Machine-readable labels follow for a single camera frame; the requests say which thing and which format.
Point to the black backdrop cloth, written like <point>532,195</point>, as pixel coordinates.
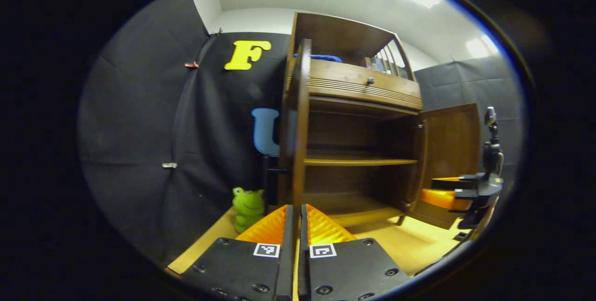
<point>139,114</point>

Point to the reddish cloth clip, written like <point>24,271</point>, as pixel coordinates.
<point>191,64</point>

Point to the small dark clip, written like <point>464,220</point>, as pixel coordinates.
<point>215,33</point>

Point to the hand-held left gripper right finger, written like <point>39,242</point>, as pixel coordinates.
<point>303,254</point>

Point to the blue cloth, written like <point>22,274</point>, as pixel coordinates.
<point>321,58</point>

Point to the small ceiling light panel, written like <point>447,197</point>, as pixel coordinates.
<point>482,45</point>

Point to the wooden shoe cabinet door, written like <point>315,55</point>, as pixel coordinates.
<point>449,147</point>
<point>301,128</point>

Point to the white cloth clip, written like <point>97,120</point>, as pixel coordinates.
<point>169,165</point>

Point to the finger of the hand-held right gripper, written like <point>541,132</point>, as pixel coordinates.
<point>440,198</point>
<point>447,183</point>

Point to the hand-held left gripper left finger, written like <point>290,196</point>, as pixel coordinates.
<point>286,254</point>

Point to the wooden double-door shoe cabinet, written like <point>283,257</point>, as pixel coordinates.
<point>340,35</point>

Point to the green frog plush toy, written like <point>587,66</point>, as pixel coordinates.
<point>248,208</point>

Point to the wooden inner shelf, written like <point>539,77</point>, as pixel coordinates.
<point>358,162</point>

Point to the small dark box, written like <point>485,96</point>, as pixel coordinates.
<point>376,64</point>

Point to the wooden cabinet drawer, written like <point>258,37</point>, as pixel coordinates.
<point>354,82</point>

